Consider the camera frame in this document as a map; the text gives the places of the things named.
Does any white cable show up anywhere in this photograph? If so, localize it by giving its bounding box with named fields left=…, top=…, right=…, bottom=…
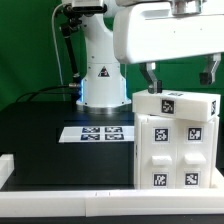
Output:
left=51, top=2, right=68, bottom=101

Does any white U-shaped fence frame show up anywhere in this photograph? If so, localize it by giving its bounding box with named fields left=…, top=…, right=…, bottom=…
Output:
left=0, top=154, right=224, bottom=218

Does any white marker base plate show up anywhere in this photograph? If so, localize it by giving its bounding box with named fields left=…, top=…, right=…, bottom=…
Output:
left=59, top=126, right=134, bottom=143

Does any white cabinet top block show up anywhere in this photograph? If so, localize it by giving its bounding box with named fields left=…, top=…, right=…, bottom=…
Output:
left=132, top=90, right=221, bottom=122

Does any white cabinet door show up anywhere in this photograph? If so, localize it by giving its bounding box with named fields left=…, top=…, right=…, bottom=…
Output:
left=176, top=120, right=214, bottom=188
left=140, top=116, right=177, bottom=189

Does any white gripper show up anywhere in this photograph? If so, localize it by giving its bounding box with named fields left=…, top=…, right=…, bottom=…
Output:
left=113, top=1, right=224, bottom=94

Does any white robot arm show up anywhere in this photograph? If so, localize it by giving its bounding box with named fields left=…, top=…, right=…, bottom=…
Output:
left=61, top=0, right=224, bottom=113

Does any black cable on table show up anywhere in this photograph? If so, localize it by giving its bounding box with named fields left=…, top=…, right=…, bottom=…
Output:
left=15, top=83, right=82, bottom=103

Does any white cabinet body box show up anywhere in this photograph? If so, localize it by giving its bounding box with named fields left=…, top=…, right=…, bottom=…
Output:
left=134, top=114, right=219, bottom=189

